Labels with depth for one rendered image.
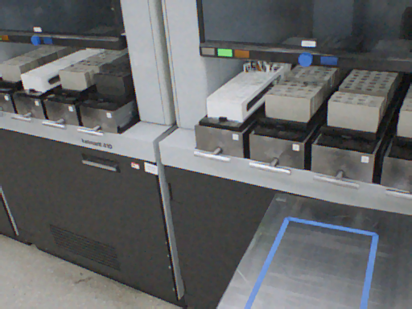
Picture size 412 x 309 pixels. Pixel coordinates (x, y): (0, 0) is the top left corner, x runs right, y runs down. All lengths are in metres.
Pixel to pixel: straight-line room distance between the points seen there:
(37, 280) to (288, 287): 1.51
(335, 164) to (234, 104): 0.28
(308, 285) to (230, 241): 0.66
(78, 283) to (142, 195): 0.68
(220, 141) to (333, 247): 0.50
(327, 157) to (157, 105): 0.53
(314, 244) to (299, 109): 0.44
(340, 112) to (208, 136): 0.33
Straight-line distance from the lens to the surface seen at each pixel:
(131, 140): 1.28
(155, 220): 1.40
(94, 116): 1.34
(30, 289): 2.00
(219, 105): 1.11
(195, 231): 1.33
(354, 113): 1.03
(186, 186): 1.24
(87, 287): 1.91
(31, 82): 1.55
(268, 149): 1.05
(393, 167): 0.99
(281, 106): 1.08
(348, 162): 1.00
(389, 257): 0.70
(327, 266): 0.67
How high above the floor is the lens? 1.28
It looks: 29 degrees down
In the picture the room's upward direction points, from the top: 6 degrees counter-clockwise
